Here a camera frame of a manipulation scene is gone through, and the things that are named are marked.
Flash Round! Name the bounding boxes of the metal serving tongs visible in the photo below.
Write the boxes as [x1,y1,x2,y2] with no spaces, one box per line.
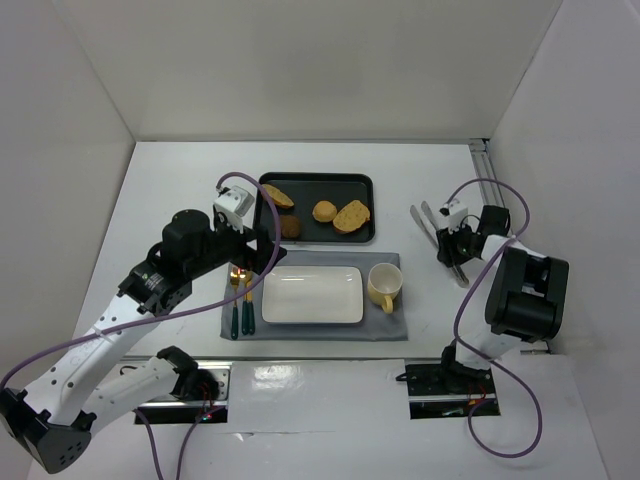
[409,205,469,288]

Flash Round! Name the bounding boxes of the dark brown round bread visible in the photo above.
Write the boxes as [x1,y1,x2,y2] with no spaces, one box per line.
[279,215,302,239]

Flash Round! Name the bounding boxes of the round golden bun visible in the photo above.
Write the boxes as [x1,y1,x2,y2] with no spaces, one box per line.
[312,200,337,223]

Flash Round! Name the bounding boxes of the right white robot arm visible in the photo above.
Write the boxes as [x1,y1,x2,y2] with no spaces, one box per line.
[436,200,569,393]

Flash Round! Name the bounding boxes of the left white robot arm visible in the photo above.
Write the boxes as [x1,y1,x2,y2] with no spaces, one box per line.
[1,210,287,474]

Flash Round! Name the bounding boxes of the toasted bread slice left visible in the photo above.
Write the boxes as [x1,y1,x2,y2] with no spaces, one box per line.
[263,184,295,209]

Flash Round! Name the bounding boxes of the large seeded bread slice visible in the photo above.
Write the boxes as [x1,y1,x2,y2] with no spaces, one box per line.
[332,200,371,234]

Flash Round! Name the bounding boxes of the yellow ceramic mug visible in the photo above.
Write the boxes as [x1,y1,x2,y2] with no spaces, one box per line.
[367,263,403,314]

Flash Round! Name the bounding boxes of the white rectangular plate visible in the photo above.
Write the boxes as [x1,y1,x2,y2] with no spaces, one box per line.
[261,266,364,325]

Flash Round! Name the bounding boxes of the black baking tray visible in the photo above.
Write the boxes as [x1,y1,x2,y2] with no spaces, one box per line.
[253,172,377,247]

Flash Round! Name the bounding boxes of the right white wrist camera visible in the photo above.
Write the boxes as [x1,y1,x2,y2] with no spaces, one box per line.
[438,199,468,232]

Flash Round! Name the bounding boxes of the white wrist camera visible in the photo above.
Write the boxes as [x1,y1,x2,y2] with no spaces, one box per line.
[213,186,255,233]
[438,199,468,232]

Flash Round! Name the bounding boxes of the gold green-handled fork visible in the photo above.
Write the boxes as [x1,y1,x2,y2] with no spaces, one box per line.
[230,266,240,340]

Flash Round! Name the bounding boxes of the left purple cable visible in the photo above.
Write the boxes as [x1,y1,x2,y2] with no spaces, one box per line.
[0,172,280,480]

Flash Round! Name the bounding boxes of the purple cable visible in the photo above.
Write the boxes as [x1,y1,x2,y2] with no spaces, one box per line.
[446,180,545,459]
[0,172,280,480]

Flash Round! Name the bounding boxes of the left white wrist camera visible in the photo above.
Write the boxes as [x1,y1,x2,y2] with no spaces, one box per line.
[213,186,255,233]

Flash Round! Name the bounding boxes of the aluminium frame rail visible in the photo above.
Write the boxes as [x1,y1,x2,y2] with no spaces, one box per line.
[469,139,505,207]

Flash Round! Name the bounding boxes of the gold green-handled spoon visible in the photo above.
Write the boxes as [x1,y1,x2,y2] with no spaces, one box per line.
[239,269,255,335]

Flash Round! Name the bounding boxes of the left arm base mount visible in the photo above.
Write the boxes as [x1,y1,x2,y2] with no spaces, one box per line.
[138,362,231,425]

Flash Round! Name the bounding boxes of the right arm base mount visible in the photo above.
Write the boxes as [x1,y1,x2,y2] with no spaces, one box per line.
[395,363,501,420]

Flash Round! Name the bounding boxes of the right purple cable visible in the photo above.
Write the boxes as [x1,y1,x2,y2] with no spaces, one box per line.
[446,180,545,459]

